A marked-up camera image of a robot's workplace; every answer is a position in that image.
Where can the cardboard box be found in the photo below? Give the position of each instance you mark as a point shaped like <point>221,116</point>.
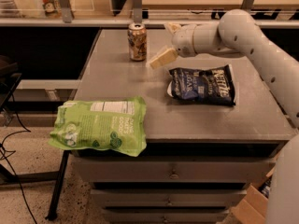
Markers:
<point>252,209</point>

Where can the snack bags in box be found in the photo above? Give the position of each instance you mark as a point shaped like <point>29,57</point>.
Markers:
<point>265,188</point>

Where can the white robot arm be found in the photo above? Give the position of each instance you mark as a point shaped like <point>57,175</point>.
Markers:
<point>238,33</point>

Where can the orange snack packet on shelf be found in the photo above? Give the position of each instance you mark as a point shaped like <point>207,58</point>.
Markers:
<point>52,8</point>

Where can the orange soda can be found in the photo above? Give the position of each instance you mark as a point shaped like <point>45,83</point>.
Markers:
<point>137,40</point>

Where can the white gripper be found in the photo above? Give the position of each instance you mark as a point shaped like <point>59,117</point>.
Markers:
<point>183,41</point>

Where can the dark blue Kettle chip bag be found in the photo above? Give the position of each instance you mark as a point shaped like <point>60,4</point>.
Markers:
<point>213,86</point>

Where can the grey drawer cabinet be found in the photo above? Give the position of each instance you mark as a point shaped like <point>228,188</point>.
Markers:
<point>199,159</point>

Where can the green rice chip bag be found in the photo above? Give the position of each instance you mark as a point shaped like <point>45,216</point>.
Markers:
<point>101,125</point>

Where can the clear plastic bin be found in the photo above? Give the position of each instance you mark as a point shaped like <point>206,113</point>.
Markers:
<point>41,9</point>

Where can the black chair edge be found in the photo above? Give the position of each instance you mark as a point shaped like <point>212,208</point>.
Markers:
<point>10,78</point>

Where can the black table leg frame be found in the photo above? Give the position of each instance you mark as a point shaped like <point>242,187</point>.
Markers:
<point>11,178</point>

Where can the grey shelf rail with brackets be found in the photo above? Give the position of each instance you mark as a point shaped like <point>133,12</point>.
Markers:
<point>156,12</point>

